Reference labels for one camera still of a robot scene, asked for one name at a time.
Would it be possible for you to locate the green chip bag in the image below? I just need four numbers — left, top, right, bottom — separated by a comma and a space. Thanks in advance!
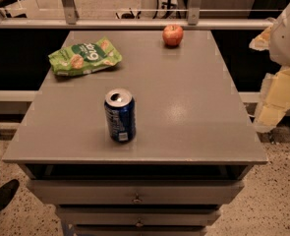
48, 37, 122, 77

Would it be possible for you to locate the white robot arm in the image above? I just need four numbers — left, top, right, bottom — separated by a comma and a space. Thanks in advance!
249, 3, 290, 133

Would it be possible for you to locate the middle grey drawer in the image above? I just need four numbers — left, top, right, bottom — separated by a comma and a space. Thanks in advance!
57, 206, 220, 226

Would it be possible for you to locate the blue pepsi can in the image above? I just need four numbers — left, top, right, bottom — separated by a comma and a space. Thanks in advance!
104, 88, 136, 143

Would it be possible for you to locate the red apple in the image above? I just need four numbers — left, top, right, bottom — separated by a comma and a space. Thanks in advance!
162, 25, 184, 46

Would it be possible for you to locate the grey drawer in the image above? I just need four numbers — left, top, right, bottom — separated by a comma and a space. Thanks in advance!
75, 225, 206, 236
57, 206, 220, 226
28, 180, 244, 205

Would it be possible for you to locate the grey drawer cabinet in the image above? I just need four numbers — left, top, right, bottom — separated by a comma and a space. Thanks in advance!
2, 29, 269, 236

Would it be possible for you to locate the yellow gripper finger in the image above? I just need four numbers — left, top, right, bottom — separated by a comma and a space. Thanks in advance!
254, 66, 290, 133

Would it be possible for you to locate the bottom grey drawer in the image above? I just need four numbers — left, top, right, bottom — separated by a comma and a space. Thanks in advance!
75, 225, 206, 236

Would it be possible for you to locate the top grey drawer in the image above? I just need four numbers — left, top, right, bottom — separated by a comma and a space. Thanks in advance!
28, 180, 244, 205

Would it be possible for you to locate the metal railing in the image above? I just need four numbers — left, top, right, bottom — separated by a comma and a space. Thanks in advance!
0, 0, 273, 30

